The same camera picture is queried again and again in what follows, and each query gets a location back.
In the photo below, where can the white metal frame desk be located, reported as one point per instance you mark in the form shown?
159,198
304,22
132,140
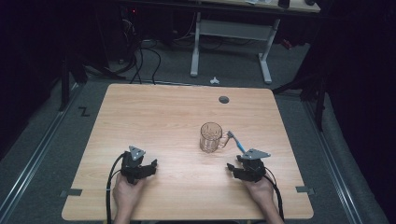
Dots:
233,29

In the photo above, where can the small red object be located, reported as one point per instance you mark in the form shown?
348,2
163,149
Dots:
287,44

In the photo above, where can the small white plastic piece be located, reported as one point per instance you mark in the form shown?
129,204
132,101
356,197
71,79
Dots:
214,81

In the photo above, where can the clear glass mug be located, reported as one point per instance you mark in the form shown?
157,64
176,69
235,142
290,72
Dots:
211,140

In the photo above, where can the person's right hand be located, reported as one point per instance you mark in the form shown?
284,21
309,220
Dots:
260,191

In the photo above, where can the person's left hand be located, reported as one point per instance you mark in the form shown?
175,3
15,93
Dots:
126,194

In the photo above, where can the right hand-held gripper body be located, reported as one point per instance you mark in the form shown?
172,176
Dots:
252,169

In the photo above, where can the blue toothbrush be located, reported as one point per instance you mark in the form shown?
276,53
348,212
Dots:
237,143

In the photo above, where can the black metal stand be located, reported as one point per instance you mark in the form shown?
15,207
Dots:
319,105
64,87

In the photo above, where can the grey tape strip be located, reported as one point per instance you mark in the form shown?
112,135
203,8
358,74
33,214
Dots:
73,192
305,189

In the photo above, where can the metal floor rail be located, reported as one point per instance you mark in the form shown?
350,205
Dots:
34,155
333,161

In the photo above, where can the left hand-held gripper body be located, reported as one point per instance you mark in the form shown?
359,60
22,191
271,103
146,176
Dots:
132,169

